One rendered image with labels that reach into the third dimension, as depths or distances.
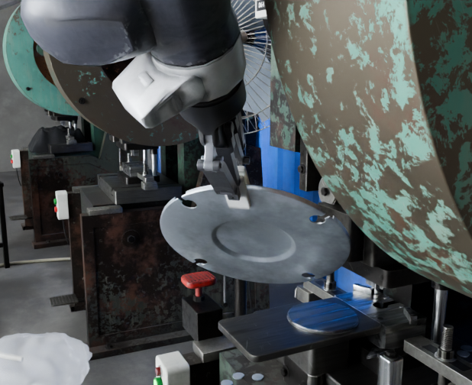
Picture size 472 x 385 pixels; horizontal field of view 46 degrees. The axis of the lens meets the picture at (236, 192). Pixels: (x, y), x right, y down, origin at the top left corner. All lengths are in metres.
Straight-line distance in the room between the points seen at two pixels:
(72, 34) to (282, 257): 0.52
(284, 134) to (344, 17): 0.63
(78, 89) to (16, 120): 5.31
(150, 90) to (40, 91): 3.30
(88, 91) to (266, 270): 1.33
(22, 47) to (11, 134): 3.68
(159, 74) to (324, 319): 0.59
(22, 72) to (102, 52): 3.31
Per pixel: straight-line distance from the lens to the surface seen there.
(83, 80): 2.10
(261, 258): 0.90
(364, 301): 1.09
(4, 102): 7.37
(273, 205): 0.75
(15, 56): 3.79
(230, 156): 0.64
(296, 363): 1.01
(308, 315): 1.00
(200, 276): 1.24
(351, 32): 0.42
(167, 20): 0.48
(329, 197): 0.98
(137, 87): 0.54
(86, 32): 0.49
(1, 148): 7.41
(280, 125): 1.05
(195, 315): 1.21
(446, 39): 0.40
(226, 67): 0.52
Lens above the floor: 1.20
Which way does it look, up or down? 12 degrees down
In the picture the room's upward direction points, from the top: straight up
